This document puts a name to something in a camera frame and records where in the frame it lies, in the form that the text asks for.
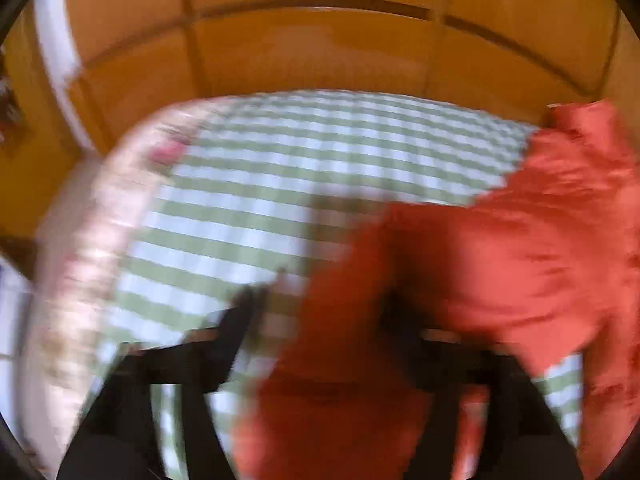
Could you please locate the wooden panelled wardrobe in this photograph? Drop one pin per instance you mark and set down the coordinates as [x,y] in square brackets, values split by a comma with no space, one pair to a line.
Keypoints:
[104,65]

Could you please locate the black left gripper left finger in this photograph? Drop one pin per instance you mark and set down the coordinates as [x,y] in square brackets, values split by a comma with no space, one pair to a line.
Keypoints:
[117,438]

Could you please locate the red puffer jacket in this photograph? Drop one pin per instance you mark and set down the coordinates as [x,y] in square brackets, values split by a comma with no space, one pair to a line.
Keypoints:
[547,265]

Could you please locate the floral mattress edge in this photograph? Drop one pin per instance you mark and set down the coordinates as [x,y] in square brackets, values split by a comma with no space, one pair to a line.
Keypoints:
[82,242]

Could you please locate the green white checkered bedsheet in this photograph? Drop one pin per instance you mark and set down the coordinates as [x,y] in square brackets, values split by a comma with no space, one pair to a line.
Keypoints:
[270,186]

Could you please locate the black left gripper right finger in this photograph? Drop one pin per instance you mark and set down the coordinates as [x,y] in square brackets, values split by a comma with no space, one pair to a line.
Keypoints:
[521,437]

